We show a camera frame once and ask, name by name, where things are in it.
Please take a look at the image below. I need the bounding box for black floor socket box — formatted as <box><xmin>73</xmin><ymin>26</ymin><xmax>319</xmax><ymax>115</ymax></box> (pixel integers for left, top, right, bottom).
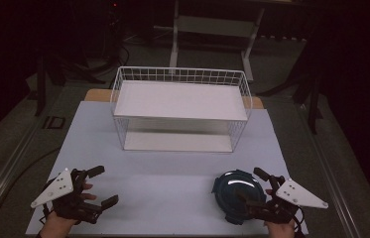
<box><xmin>42</xmin><ymin>115</ymin><xmax>67</xmax><ymax>130</ymax></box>

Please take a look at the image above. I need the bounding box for white wire shelf rack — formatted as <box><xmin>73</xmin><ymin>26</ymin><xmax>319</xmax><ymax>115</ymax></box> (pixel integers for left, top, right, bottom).
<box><xmin>109</xmin><ymin>65</ymin><xmax>254</xmax><ymax>154</ymax></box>

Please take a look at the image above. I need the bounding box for black floor cable bundle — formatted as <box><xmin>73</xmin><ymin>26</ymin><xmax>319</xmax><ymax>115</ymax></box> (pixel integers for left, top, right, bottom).
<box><xmin>58</xmin><ymin>44</ymin><xmax>131</xmax><ymax>85</ymax></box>

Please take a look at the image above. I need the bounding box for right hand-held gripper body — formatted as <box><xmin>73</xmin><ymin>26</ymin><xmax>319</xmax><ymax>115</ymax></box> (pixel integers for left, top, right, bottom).
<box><xmin>247</xmin><ymin>175</ymin><xmax>329</xmax><ymax>226</ymax></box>

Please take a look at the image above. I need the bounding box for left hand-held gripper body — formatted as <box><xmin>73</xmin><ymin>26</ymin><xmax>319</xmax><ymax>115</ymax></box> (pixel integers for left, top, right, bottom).
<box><xmin>30</xmin><ymin>168</ymin><xmax>105</xmax><ymax>226</ymax></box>

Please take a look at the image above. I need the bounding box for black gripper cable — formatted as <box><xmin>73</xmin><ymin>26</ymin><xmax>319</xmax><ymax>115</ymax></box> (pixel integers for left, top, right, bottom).
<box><xmin>41</xmin><ymin>202</ymin><xmax>52</xmax><ymax>224</ymax></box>
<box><xmin>291</xmin><ymin>205</ymin><xmax>307</xmax><ymax>238</ymax></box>

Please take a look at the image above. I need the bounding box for person's left hand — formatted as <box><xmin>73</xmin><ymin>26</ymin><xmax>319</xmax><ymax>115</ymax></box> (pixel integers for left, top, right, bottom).
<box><xmin>39</xmin><ymin>182</ymin><xmax>98</xmax><ymax>238</ymax></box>

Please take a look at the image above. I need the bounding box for metal floor rail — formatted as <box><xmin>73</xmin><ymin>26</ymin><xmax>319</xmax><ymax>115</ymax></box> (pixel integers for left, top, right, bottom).
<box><xmin>295</xmin><ymin>104</ymin><xmax>363</xmax><ymax>238</ymax></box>
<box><xmin>0</xmin><ymin>120</ymin><xmax>43</xmax><ymax>231</ymax></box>

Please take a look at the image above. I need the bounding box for person's right hand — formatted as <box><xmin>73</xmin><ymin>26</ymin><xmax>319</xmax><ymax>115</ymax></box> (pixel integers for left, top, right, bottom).
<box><xmin>263</xmin><ymin>187</ymin><xmax>297</xmax><ymax>238</ymax></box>

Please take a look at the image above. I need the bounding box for black metal stand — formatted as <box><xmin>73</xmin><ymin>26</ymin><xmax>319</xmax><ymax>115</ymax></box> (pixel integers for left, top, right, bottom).
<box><xmin>307</xmin><ymin>73</ymin><xmax>324</xmax><ymax>136</ymax></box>

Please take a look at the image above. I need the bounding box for white metal desk frame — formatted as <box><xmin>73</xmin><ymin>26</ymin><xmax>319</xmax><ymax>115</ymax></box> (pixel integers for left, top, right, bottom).
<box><xmin>168</xmin><ymin>0</ymin><xmax>267</xmax><ymax>83</ymax></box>

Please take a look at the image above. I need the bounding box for pale blue table mat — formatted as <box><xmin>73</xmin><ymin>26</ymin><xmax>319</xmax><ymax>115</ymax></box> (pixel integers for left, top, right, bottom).
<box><xmin>25</xmin><ymin>100</ymin><xmax>309</xmax><ymax>237</ymax></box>

